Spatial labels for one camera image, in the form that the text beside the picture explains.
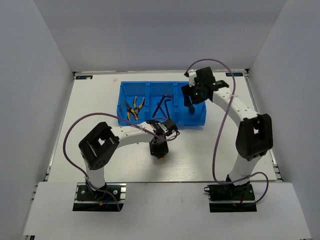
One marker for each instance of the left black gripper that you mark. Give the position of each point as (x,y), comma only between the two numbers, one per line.
(164,148)

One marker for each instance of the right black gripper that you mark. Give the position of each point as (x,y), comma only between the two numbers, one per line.
(187,91)

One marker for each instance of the brown hex key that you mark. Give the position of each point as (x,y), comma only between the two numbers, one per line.
(165,113)
(159,104)
(166,104)

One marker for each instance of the yellow-handled pliers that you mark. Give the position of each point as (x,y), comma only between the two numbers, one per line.
(137,107)
(130,112)

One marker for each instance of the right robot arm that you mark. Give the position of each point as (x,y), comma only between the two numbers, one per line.
(254,136)

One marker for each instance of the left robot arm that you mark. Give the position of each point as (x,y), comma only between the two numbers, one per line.
(99,145)

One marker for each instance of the right table label sticker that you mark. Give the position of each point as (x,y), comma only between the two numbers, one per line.
(234,74)

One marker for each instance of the table label sticker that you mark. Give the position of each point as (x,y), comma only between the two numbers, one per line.
(234,74)
(83,77)

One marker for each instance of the blue three-compartment bin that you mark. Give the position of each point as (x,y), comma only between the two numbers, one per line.
(153,91)

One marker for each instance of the left table label sticker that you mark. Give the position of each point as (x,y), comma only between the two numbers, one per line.
(83,77)

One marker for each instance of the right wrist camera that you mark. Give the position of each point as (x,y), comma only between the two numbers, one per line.
(192,78)

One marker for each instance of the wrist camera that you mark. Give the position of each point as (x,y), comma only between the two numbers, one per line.
(153,123)
(192,78)

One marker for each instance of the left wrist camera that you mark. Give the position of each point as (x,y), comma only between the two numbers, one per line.
(153,123)

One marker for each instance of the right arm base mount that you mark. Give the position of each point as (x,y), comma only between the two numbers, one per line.
(227,198)

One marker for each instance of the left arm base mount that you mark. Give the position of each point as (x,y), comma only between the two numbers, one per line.
(88,200)

